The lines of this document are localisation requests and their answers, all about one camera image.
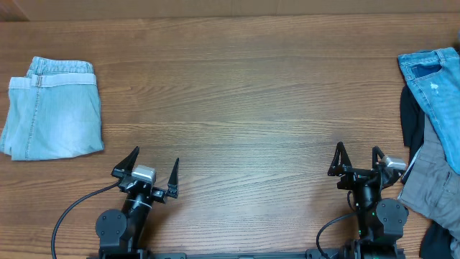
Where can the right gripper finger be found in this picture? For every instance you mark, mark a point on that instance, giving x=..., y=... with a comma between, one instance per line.
x=341, y=162
x=377, y=157

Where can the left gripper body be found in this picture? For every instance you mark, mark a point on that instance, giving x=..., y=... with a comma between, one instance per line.
x=158, y=195

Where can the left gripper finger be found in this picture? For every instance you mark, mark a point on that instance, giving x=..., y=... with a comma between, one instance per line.
x=127, y=164
x=173, y=180

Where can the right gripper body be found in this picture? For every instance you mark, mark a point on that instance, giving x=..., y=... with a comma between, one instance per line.
x=359, y=173

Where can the blue denim jeans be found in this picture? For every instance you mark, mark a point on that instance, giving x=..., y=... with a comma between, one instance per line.
x=433, y=78

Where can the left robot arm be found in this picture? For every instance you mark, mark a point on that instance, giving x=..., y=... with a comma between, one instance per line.
x=120, y=231

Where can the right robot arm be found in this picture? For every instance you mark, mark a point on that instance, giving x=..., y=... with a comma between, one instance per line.
x=380, y=221

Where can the grey cargo pants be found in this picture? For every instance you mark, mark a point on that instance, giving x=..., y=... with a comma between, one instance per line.
x=432, y=188

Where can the folded light blue jeans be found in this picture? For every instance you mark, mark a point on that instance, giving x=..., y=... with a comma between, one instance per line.
x=54, y=112

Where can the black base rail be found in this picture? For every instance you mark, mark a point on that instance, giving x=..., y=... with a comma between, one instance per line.
x=308, y=254

